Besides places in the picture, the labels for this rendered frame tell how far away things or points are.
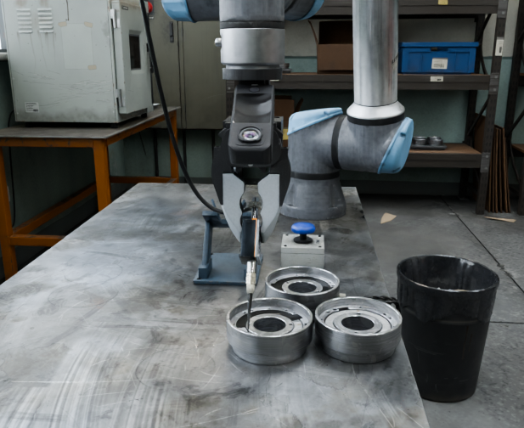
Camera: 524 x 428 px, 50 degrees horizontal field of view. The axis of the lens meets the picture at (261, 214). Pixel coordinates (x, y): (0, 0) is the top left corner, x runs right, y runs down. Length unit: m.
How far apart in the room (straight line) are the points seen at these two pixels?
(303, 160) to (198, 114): 3.39
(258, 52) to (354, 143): 0.55
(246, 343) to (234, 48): 0.33
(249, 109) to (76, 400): 0.36
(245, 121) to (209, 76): 3.91
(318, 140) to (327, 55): 2.98
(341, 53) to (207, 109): 1.15
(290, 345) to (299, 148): 0.63
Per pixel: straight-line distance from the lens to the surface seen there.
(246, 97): 0.64
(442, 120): 4.82
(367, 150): 1.16
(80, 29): 2.96
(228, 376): 0.65
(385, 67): 1.13
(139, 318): 0.80
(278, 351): 0.66
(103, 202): 2.78
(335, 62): 4.14
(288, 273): 0.84
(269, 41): 0.65
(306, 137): 1.20
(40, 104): 3.07
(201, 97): 4.54
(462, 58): 4.32
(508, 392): 2.24
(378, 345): 0.67
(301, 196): 1.21
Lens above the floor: 1.15
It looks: 16 degrees down
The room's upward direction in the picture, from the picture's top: straight up
